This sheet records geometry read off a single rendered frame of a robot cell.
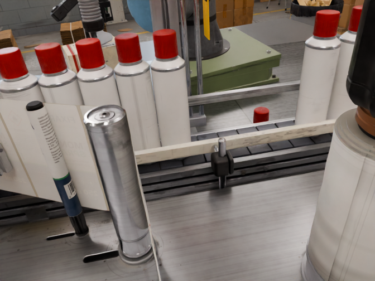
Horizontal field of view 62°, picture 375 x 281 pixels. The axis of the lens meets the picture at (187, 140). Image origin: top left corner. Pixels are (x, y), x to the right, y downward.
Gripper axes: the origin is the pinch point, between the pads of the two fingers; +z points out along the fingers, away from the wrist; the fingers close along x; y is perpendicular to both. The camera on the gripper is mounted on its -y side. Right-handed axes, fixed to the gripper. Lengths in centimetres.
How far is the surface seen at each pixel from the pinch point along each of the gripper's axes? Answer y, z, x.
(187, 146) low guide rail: 2, 0, -61
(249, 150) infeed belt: 13, 4, -63
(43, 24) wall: 0, 78, 490
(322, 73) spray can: 24, -8, -65
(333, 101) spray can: 29, -2, -65
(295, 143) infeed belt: 20, 4, -65
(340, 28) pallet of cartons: 310, 77, 168
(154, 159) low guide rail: -3, 2, -60
